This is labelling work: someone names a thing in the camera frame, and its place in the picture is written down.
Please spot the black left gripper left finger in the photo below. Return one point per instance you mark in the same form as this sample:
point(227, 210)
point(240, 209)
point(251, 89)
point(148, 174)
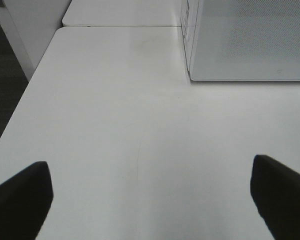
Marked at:
point(25, 200)

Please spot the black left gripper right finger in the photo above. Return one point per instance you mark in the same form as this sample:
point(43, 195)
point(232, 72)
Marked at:
point(275, 190)

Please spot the white microwave door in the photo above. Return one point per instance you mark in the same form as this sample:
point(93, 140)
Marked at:
point(248, 40)

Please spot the white microwave oven body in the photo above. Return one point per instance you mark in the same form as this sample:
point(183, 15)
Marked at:
point(190, 17)

